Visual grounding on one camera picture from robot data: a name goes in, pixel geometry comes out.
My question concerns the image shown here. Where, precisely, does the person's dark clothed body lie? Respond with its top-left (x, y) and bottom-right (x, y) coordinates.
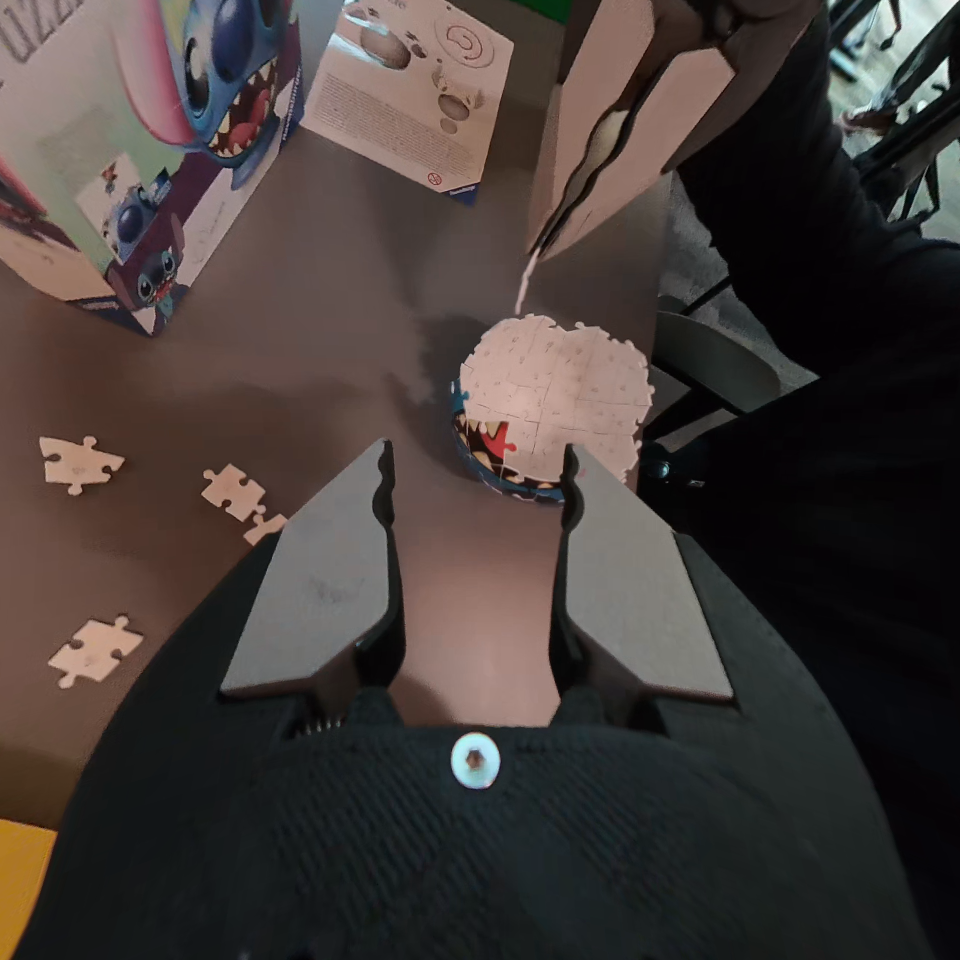
top-left (637, 375), bottom-right (960, 960)

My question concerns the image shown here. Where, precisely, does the cartoon print puzzle box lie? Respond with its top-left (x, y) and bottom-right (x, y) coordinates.
top-left (0, 0), bottom-right (303, 337)

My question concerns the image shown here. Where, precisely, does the printed instruction leaflet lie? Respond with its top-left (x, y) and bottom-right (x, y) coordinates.
top-left (300, 0), bottom-right (516, 207)

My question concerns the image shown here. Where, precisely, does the grey office chair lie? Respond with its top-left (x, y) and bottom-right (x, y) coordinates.
top-left (643, 296), bottom-right (783, 444)

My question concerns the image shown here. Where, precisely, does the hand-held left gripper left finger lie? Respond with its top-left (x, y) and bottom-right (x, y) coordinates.
top-left (219, 437), bottom-right (406, 702)

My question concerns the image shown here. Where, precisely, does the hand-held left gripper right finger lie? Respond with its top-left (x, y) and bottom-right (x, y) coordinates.
top-left (549, 442), bottom-right (736, 723)

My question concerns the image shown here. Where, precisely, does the yellow plastic box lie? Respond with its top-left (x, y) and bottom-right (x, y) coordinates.
top-left (0, 819), bottom-right (59, 942)

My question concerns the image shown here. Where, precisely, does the puzzle ball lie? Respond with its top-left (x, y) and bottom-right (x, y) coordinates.
top-left (448, 313), bottom-right (657, 505)

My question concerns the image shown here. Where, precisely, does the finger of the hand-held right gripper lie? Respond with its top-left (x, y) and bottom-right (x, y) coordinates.
top-left (525, 0), bottom-right (665, 260)
top-left (537, 42), bottom-right (739, 262)

